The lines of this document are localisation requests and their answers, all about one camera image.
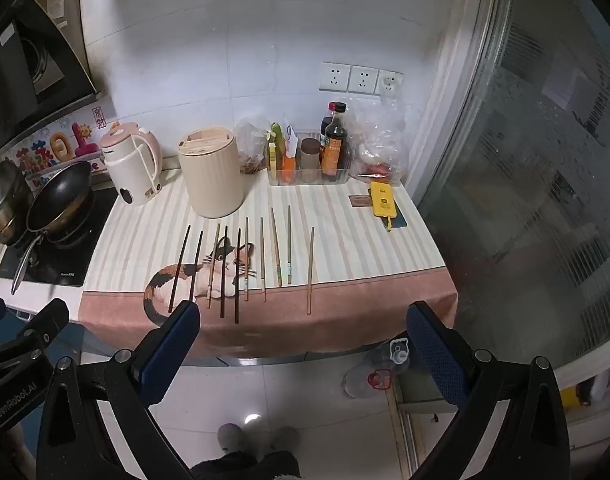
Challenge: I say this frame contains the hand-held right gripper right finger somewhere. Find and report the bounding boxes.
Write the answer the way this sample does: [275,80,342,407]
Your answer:
[405,301,572,480]

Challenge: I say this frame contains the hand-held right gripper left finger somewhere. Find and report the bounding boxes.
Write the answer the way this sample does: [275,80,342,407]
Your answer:
[35,300,202,480]

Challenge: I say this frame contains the row of wooden chopsticks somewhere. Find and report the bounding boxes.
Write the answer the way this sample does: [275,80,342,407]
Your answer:
[167,206,316,325]

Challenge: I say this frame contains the beige ribbed chopstick holder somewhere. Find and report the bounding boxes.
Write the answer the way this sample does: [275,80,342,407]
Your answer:
[177,127,246,219]

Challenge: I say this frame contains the person's left forearm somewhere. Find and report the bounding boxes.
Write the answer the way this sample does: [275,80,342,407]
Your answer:
[0,422,30,466]

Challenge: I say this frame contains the clear plastic bottle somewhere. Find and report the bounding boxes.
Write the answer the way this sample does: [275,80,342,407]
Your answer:
[341,357,401,401]
[375,337,412,368]

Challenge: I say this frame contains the black induction cooktop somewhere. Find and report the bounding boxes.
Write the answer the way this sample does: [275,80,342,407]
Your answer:
[0,187,118,288]

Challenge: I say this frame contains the person's grey slipper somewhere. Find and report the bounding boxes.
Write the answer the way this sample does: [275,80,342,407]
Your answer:
[270,426,301,456]
[217,423,246,453]

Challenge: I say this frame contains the steel pot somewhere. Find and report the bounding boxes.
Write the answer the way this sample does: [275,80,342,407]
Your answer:
[0,160,33,246]

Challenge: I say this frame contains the black frying pan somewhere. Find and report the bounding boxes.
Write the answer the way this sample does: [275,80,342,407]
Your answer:
[11,160,97,296]

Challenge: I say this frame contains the person's dark pants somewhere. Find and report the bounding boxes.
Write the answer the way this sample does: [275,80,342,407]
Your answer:
[190,450,302,480]

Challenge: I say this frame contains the striped cat print tablecloth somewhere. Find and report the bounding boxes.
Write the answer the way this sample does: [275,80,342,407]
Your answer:
[78,170,460,361]

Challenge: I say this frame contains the yellow flat device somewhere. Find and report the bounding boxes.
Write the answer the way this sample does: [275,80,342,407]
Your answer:
[369,181,400,233]

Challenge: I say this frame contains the pink and white kettle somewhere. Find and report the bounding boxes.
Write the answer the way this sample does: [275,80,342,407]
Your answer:
[100,121,163,207]

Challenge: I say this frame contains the clear plastic organizer bin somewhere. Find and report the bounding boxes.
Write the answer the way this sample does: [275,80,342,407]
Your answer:
[266,125,353,187]

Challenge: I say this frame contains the orange bottle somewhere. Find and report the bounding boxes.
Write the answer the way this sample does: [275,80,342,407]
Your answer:
[282,125,299,171]

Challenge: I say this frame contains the large clear plastic bag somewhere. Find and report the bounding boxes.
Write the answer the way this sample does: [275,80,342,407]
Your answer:
[345,97,411,183]

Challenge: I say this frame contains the small clear plastic bag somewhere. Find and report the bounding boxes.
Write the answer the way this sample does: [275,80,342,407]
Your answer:
[233,115,272,175]

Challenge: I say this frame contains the black range hood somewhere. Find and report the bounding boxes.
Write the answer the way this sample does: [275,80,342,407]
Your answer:
[0,0,103,158]

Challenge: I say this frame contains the brown lidded jar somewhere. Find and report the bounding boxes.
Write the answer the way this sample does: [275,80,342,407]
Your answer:
[300,138,322,171]

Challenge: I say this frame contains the red capped soy sauce bottle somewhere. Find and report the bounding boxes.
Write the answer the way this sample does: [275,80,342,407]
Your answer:
[321,102,349,181]

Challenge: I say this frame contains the green bottle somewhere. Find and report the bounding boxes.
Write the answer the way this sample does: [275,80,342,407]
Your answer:
[270,122,286,161]

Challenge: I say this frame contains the colourful wall stickers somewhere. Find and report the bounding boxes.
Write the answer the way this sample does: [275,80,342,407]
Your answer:
[12,105,117,183]

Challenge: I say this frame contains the white wall outlet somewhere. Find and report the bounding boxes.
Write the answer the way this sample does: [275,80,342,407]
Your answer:
[377,69,405,97]
[348,65,381,94]
[319,62,352,92]

